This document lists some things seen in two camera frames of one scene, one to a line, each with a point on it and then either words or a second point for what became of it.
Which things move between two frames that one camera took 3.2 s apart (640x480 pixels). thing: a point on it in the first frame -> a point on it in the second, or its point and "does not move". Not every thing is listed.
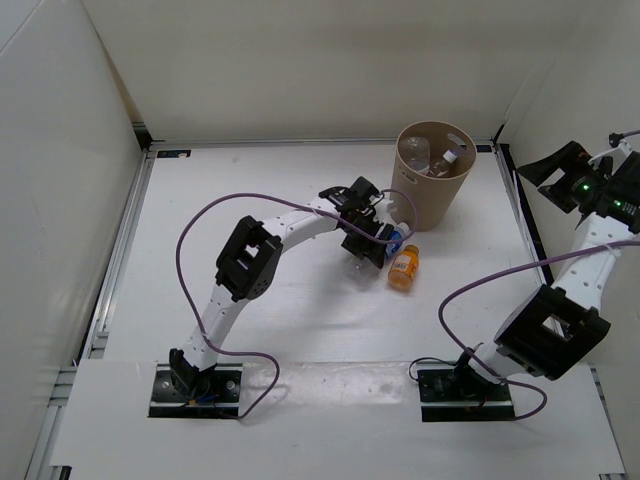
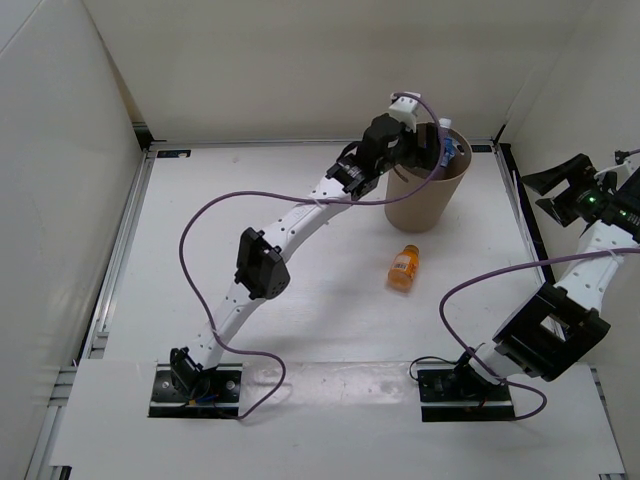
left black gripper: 367,248 -> 425,158
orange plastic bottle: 404,267 does not move
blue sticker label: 173,154 does not move
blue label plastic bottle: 362,271 -> 450,141
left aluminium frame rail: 96,339 does not move
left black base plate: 222,399 does not move
